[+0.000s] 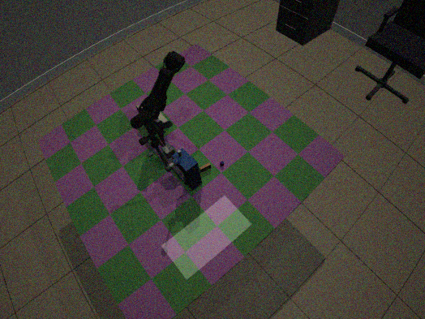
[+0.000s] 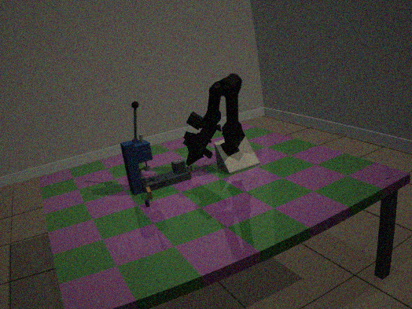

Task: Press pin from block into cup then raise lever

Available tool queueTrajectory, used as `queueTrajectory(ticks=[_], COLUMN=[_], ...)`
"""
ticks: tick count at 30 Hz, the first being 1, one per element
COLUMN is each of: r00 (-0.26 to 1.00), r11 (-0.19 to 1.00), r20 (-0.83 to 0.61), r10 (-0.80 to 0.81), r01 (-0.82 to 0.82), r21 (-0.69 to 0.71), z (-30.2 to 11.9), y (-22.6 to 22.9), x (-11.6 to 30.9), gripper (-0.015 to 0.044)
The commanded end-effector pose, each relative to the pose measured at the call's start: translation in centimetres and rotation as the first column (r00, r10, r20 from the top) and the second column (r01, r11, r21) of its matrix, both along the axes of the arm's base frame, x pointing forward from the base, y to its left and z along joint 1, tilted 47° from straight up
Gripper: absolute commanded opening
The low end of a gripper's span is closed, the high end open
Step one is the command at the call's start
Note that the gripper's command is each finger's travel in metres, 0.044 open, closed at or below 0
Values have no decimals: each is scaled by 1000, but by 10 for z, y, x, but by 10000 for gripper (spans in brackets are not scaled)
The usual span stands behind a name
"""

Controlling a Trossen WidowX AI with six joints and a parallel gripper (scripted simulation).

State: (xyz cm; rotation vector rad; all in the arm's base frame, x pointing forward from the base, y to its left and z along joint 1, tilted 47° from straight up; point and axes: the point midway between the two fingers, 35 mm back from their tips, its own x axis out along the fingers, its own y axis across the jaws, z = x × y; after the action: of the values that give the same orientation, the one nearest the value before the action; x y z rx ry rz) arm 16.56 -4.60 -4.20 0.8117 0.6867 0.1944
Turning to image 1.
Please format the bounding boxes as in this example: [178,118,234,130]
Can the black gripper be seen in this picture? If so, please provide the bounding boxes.
[139,119,173,148]

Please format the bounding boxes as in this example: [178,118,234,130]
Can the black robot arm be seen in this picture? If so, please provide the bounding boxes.
[130,51,185,135]

